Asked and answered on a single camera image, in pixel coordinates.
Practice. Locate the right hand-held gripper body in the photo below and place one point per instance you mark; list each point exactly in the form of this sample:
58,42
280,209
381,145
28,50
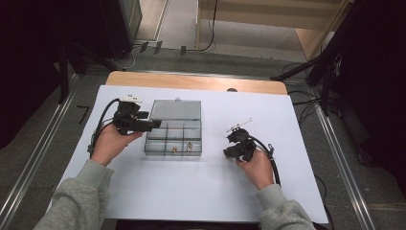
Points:
245,147

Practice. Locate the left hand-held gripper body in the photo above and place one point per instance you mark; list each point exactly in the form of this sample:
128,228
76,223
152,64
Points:
126,118

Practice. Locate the smoky clear plastic compartment box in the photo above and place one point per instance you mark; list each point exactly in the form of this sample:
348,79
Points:
175,111

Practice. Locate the small gold ornament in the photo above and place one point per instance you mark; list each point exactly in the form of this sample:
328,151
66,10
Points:
174,149

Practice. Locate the person's right hand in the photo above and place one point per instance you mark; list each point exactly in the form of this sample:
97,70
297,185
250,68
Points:
260,169

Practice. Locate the person's left hand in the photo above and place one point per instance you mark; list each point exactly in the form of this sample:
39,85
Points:
108,147

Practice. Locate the small dark knob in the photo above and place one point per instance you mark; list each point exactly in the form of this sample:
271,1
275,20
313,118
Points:
232,89

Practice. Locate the wooden table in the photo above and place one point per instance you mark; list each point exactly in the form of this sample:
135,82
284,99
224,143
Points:
191,81

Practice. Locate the black power plug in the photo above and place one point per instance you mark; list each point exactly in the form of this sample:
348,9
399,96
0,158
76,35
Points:
183,50
143,46

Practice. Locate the black metal stand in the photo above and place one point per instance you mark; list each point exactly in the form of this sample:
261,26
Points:
63,80

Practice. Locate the black cabinet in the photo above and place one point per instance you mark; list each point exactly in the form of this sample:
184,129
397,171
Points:
111,28

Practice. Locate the black tripod stand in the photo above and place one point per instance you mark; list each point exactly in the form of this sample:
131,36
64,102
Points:
326,89

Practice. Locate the dark curtain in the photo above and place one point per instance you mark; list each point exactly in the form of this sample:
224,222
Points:
379,80
25,64

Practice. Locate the light wooden furniture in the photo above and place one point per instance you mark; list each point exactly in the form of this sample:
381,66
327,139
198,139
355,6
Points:
306,41

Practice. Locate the metal floor rail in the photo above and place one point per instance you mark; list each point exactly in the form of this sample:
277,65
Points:
342,159
31,163

